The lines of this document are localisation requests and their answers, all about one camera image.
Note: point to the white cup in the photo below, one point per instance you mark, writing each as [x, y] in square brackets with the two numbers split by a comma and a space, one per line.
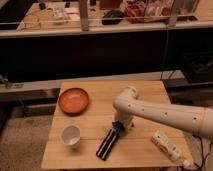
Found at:
[70, 136]

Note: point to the grey metal post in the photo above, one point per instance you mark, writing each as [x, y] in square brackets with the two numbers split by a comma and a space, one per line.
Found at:
[83, 14]

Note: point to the red object on shelf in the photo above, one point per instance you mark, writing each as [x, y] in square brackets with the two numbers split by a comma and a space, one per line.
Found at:
[134, 13]

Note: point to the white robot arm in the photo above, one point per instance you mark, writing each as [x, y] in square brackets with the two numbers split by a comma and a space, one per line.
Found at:
[191, 119]

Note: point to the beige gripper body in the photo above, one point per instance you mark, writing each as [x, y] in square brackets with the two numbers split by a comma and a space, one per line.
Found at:
[129, 125]

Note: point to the orange wooden bowl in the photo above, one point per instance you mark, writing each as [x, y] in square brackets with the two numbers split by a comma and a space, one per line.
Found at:
[73, 101]

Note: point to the black white striped eraser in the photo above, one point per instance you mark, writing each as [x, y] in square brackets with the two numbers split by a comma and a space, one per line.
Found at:
[107, 145]

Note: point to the black bag on shelf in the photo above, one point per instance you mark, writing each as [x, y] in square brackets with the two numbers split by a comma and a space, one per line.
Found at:
[112, 17]

